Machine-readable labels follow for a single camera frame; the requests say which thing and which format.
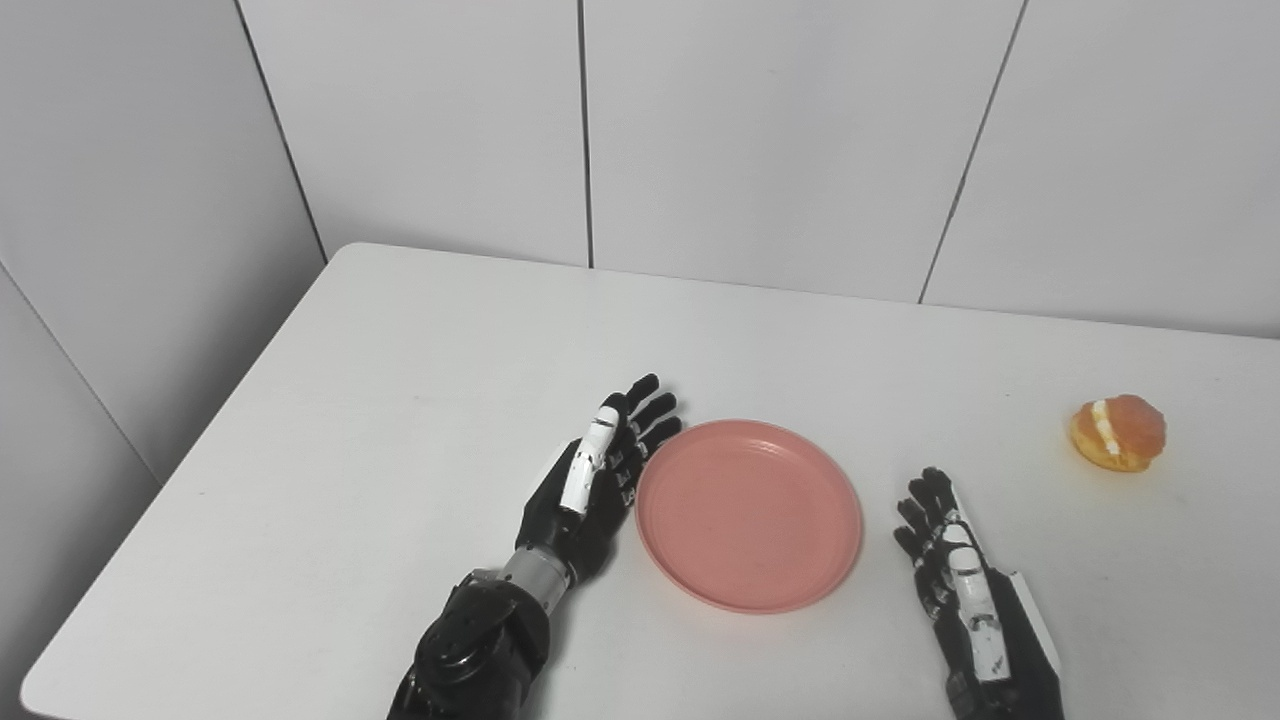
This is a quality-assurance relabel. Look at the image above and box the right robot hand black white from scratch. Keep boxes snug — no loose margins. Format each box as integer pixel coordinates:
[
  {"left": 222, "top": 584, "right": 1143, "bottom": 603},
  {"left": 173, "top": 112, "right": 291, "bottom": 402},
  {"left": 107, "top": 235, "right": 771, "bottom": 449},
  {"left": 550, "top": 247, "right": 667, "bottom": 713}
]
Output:
[{"left": 893, "top": 466, "right": 1065, "bottom": 720}]

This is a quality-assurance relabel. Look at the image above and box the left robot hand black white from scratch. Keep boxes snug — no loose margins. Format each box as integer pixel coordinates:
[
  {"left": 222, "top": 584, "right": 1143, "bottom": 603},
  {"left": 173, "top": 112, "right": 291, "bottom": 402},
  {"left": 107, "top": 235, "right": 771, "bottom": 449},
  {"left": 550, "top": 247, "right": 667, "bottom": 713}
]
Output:
[{"left": 515, "top": 374, "right": 684, "bottom": 584}]

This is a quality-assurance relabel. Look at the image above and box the pink round plate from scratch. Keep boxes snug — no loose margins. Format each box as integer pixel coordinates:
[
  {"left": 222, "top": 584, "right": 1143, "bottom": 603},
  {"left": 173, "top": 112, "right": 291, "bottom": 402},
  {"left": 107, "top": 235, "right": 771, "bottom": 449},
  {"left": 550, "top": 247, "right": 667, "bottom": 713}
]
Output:
[{"left": 635, "top": 419, "right": 864, "bottom": 614}]

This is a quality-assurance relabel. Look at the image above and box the cream puff pastry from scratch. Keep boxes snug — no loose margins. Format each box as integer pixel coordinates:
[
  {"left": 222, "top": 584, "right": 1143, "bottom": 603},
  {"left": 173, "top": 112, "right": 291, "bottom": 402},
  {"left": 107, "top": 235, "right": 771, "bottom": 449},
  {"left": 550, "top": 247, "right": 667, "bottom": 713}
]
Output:
[{"left": 1067, "top": 394, "right": 1168, "bottom": 473}]

